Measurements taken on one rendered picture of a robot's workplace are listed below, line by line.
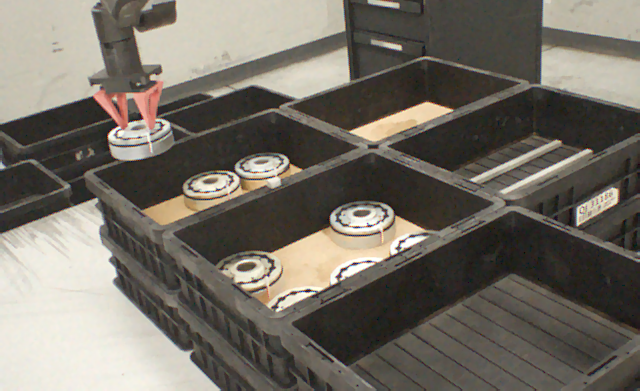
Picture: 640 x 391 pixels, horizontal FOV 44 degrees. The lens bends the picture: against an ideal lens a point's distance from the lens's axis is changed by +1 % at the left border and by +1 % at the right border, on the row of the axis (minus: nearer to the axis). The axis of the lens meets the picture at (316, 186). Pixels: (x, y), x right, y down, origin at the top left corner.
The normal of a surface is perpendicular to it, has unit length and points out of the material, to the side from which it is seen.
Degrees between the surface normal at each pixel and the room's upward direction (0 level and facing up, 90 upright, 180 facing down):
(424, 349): 0
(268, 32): 90
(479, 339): 0
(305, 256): 0
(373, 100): 90
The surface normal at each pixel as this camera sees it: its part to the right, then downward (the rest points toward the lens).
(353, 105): 0.58, 0.29
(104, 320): -0.11, -0.89
